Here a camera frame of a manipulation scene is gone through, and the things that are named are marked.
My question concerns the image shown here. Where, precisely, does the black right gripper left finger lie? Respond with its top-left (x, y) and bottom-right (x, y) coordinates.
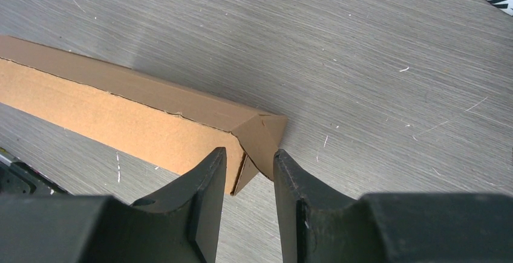
top-left (1, 147), bottom-right (226, 262)

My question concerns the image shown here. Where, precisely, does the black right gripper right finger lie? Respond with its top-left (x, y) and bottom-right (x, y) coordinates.
top-left (273, 149), bottom-right (512, 262)

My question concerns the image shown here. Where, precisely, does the brown cardboard box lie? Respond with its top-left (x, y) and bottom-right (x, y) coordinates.
top-left (1, 36), bottom-right (287, 195)

